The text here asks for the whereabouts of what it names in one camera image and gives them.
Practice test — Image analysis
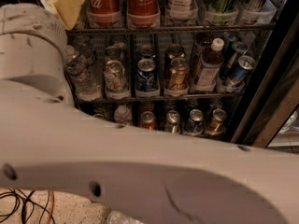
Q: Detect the rear white floral can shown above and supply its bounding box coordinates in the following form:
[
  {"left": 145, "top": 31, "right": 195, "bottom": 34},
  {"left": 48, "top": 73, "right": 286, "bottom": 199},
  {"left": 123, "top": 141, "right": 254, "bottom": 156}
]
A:
[{"left": 105, "top": 46, "right": 122, "bottom": 62}]

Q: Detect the bottom shelf silver can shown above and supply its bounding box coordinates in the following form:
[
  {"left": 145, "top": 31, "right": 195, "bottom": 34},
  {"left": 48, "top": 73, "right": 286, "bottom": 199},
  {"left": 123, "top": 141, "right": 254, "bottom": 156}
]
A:
[{"left": 164, "top": 110, "right": 180, "bottom": 133}]

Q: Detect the front slim blue can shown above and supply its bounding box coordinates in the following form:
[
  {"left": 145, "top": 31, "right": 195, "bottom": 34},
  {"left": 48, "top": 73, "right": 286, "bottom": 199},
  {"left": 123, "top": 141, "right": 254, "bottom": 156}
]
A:
[{"left": 224, "top": 55, "right": 255, "bottom": 88}]

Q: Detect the green striped can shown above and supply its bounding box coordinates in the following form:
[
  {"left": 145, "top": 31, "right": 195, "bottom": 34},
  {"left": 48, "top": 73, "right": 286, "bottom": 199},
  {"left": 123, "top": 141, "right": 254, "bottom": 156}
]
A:
[{"left": 203, "top": 0, "right": 238, "bottom": 26}]

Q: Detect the slim blue can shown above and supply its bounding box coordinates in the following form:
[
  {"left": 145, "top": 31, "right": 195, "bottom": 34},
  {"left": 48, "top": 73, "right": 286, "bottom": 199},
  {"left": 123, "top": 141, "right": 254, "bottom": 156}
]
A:
[
  {"left": 224, "top": 55, "right": 255, "bottom": 88},
  {"left": 220, "top": 41, "right": 248, "bottom": 79}
]

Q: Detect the rear orange can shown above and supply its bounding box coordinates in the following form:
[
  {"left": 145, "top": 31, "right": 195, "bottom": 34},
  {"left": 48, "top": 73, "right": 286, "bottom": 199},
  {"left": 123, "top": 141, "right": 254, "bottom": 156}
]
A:
[{"left": 164, "top": 44, "right": 185, "bottom": 66}]

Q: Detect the clear water bottle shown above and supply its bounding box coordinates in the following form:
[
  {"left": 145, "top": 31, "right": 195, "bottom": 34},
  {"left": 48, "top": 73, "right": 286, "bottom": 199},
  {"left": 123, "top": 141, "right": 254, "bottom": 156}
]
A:
[
  {"left": 65, "top": 45, "right": 101, "bottom": 102},
  {"left": 73, "top": 35, "right": 96, "bottom": 65}
]

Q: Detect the front orange can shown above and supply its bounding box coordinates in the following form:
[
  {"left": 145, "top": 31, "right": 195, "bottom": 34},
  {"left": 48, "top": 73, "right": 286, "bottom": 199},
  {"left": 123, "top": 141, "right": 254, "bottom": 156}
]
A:
[{"left": 164, "top": 58, "right": 190, "bottom": 97}]

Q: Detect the bottom shelf red can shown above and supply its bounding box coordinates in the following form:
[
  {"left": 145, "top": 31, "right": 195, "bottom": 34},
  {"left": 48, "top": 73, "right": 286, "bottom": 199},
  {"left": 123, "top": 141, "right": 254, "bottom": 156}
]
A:
[{"left": 140, "top": 111, "right": 156, "bottom": 130}]

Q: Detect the white floral can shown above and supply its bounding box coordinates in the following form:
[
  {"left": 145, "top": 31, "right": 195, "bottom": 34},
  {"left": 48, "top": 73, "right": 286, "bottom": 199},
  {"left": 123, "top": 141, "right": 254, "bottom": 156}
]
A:
[
  {"left": 104, "top": 60, "right": 129, "bottom": 100},
  {"left": 105, "top": 46, "right": 122, "bottom": 62}
]

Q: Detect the white labelled bottle top shelf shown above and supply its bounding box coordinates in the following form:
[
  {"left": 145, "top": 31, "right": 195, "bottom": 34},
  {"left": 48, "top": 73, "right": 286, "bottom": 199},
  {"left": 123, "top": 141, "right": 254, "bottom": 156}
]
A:
[{"left": 166, "top": 0, "right": 195, "bottom": 24}]

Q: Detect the middle slim blue can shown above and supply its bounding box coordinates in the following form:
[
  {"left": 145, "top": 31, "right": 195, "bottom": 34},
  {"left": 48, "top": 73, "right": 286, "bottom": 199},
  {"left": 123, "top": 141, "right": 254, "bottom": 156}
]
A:
[{"left": 220, "top": 41, "right": 248, "bottom": 79}]

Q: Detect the bottom shelf orange can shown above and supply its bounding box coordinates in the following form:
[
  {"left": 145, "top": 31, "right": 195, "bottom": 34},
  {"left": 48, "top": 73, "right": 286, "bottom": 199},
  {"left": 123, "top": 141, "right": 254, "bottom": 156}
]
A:
[{"left": 205, "top": 108, "right": 227, "bottom": 136}]

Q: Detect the orange floor cable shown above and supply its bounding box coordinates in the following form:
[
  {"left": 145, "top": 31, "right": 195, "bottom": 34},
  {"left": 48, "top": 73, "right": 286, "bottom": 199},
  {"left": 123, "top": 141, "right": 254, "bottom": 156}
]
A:
[{"left": 46, "top": 190, "right": 56, "bottom": 224}]

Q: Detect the red coca-cola can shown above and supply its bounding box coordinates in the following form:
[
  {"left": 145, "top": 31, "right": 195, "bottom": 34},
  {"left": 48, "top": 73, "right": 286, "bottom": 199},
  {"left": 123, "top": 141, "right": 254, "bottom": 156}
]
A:
[
  {"left": 87, "top": 0, "right": 121, "bottom": 28},
  {"left": 127, "top": 0, "right": 157, "bottom": 27}
]

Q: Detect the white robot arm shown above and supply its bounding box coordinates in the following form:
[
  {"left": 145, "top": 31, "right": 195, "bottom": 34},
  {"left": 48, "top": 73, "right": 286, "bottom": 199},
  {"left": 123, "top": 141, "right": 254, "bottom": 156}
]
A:
[{"left": 0, "top": 3, "right": 299, "bottom": 224}]

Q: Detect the right glass fridge door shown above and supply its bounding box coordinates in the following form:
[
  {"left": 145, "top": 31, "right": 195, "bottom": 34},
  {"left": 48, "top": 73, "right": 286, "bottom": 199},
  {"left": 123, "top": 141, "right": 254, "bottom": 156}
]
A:
[{"left": 231, "top": 14, "right": 299, "bottom": 148}]

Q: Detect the bottom shelf blue can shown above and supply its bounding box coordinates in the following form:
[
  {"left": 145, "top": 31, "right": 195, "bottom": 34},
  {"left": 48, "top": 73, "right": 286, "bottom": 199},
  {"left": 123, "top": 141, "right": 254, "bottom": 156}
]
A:
[{"left": 184, "top": 109, "right": 204, "bottom": 135}]

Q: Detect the front white floral can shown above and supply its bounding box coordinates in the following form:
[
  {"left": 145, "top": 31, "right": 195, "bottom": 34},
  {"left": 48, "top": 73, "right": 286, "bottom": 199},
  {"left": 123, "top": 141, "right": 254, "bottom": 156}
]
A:
[{"left": 104, "top": 60, "right": 129, "bottom": 100}]

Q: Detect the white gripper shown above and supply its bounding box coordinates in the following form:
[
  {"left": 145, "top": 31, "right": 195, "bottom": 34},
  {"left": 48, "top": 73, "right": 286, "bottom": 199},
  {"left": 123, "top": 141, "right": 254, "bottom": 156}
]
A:
[{"left": 0, "top": 0, "right": 85, "bottom": 105}]

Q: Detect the left red Coca-Cola can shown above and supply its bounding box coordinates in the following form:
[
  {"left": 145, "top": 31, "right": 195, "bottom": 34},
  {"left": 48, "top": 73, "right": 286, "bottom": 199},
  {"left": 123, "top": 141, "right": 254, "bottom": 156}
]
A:
[{"left": 87, "top": 0, "right": 121, "bottom": 28}]

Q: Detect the brown tea bottle white cap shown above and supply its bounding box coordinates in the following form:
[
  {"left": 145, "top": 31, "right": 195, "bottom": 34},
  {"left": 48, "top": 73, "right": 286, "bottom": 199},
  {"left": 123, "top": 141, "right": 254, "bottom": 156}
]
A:
[{"left": 192, "top": 37, "right": 224, "bottom": 91}]

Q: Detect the right red Coca-Cola can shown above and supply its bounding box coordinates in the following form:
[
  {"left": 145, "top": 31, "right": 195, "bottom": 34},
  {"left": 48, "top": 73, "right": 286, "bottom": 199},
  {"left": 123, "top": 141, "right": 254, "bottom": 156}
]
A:
[{"left": 127, "top": 0, "right": 157, "bottom": 27}]

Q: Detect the front clear water bottle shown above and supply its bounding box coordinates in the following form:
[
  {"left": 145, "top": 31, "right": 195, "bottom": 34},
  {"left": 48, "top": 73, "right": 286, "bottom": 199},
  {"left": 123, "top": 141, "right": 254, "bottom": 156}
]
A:
[{"left": 65, "top": 45, "right": 101, "bottom": 102}]

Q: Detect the black floor cable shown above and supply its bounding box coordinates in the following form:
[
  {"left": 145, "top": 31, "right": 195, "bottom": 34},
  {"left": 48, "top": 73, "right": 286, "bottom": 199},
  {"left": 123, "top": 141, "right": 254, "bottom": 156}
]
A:
[{"left": 0, "top": 189, "right": 55, "bottom": 224}]

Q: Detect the rear clear water bottle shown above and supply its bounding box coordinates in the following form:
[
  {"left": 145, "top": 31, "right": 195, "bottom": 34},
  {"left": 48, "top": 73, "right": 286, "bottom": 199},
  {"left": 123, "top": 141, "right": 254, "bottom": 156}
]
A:
[{"left": 73, "top": 35, "right": 96, "bottom": 65}]

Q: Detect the clear plastic bag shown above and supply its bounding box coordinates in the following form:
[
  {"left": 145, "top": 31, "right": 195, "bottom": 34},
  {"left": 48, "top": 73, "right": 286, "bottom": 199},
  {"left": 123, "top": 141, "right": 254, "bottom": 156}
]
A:
[{"left": 107, "top": 211, "right": 144, "bottom": 224}]

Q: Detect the bottom shelf water bottle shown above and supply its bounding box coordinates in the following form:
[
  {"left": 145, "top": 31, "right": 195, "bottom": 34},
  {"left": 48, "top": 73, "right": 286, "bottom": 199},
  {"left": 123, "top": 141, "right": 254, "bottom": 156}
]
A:
[{"left": 114, "top": 105, "right": 133, "bottom": 125}]

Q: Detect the bottom shelf white can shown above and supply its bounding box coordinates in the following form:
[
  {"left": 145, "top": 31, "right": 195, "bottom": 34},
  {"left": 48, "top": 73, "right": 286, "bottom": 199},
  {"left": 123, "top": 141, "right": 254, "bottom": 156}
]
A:
[{"left": 93, "top": 113, "right": 109, "bottom": 120}]

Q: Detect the rear blue can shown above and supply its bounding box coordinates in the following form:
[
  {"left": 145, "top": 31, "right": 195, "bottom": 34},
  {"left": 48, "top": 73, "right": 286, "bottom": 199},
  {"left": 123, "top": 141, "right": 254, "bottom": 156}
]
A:
[{"left": 137, "top": 44, "right": 157, "bottom": 61}]

